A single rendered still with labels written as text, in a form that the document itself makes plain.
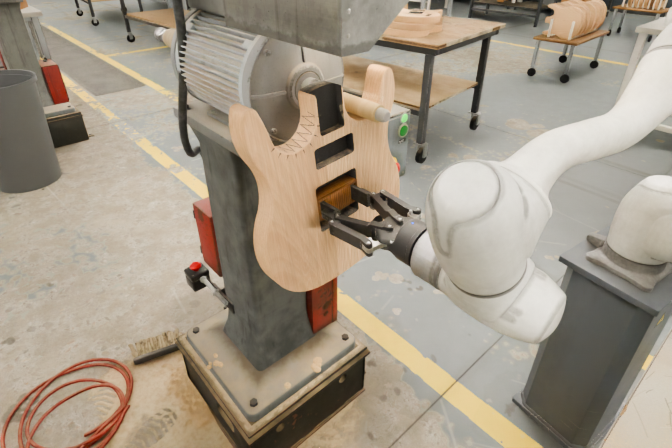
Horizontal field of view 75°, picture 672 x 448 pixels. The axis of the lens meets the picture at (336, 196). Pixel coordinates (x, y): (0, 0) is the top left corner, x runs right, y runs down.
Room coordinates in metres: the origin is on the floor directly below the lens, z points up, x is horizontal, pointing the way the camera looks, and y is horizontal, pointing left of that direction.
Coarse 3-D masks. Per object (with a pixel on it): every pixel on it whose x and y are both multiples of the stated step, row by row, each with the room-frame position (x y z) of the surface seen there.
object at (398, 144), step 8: (392, 112) 1.10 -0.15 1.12; (400, 112) 1.10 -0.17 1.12; (408, 112) 1.12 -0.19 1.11; (392, 120) 1.07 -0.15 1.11; (408, 120) 1.11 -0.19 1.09; (392, 128) 1.07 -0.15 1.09; (400, 128) 1.09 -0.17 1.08; (408, 128) 1.12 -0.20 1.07; (392, 136) 1.07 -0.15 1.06; (400, 136) 1.09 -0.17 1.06; (392, 144) 1.08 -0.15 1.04; (400, 144) 1.10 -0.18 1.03; (392, 152) 1.08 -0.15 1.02; (400, 152) 1.10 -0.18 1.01; (400, 160) 1.10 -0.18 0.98; (400, 168) 1.10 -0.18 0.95; (400, 176) 1.11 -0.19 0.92
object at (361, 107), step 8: (344, 96) 0.80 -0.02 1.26; (352, 96) 0.79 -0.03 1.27; (344, 104) 0.79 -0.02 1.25; (352, 104) 0.77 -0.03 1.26; (360, 104) 0.76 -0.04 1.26; (368, 104) 0.75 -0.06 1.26; (376, 104) 0.75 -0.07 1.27; (352, 112) 0.77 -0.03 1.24; (360, 112) 0.75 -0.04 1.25; (368, 112) 0.74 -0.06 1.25; (376, 120) 0.74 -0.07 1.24
